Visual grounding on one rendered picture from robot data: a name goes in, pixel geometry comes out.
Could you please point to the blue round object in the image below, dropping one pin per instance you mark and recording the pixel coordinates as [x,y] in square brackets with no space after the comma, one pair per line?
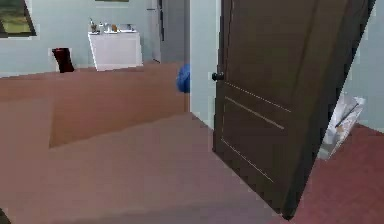
[184,78]

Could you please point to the black round door knob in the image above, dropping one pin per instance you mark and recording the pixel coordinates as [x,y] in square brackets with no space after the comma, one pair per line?
[217,76]

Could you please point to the grey room door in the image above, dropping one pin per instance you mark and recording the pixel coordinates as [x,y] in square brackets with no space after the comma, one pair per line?
[173,30]

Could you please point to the dark brown room door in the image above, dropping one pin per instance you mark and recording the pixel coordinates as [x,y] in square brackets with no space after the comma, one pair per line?
[266,66]

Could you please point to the white cabinet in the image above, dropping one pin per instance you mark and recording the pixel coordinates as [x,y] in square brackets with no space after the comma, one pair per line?
[116,50]

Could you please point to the white flat tray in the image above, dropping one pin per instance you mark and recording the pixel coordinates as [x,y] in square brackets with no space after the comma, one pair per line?
[128,29]

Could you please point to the small orange jar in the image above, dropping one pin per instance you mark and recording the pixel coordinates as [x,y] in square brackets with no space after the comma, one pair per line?
[114,28]

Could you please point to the small white bottle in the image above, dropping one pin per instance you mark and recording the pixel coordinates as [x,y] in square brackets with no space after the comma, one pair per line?
[101,27]

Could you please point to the small brown bottle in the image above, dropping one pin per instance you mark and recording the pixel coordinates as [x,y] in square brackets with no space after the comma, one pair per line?
[93,26]

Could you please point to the dark red black bin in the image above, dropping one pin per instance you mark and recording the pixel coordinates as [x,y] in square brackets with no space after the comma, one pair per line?
[63,60]

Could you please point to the black framed landscape picture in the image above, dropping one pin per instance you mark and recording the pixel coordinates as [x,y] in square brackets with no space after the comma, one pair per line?
[15,16]

